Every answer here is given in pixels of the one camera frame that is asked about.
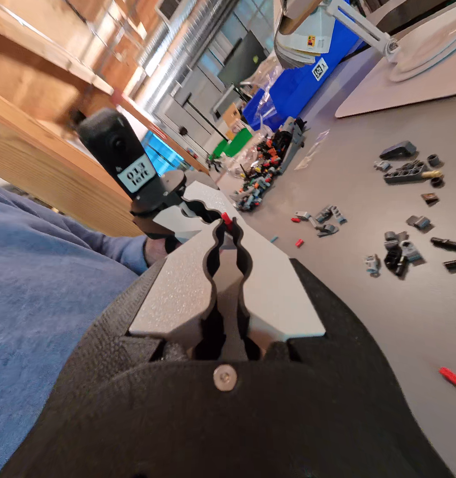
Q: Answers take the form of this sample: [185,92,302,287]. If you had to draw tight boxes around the silver ventilation duct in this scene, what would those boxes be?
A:
[135,0,242,114]

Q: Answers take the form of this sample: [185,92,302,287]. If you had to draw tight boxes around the wooden ceiling beams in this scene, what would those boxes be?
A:
[0,0,214,238]

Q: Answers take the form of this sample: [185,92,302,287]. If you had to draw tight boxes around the green storage bin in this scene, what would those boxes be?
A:
[211,126,253,160]

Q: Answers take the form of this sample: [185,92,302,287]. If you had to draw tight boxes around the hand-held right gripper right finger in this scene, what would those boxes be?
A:
[232,221,326,359]

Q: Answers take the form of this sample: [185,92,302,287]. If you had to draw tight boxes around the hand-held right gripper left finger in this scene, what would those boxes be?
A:
[130,221,224,359]

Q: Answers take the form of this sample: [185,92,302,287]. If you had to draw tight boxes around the partly built lego model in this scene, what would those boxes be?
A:
[228,115,308,214]

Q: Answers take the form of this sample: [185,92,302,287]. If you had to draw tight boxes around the small clear plastic bag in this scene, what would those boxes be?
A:
[295,130,330,172]

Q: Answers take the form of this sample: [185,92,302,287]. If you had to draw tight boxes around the person's blue clothing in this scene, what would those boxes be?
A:
[0,183,143,478]

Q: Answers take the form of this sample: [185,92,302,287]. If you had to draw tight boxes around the blue storage bin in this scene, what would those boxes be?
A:
[242,19,364,133]

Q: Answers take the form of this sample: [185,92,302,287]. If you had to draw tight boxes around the dark grey curved lego brick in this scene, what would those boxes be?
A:
[379,141,419,160]

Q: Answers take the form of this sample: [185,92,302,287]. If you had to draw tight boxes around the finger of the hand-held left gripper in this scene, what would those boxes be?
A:
[182,182,248,225]
[154,203,215,245]

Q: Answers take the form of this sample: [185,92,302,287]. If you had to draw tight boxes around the dark grey angled lego beam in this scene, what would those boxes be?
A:
[383,160,427,185]

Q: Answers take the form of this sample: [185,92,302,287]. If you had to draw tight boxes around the long red lego axle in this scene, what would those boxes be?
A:
[439,365,456,394]

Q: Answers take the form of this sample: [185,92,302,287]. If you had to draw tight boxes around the cardboard box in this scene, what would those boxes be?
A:
[220,103,244,132]

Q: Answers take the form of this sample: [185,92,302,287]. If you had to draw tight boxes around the window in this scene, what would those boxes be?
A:
[142,130,189,177]

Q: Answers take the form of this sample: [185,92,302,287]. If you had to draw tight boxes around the white device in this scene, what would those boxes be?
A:
[325,0,456,83]

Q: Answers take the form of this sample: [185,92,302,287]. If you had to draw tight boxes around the person's left hand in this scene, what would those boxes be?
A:
[144,236,178,267]

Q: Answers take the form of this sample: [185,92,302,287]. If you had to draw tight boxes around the lego instruction booklet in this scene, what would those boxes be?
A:
[273,0,341,71]

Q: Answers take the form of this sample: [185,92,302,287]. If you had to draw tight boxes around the cluster of grey lego connectors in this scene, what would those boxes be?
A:
[310,205,347,239]

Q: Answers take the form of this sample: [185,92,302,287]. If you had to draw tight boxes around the cluster of dark lego connectors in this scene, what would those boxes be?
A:
[383,230,456,279]

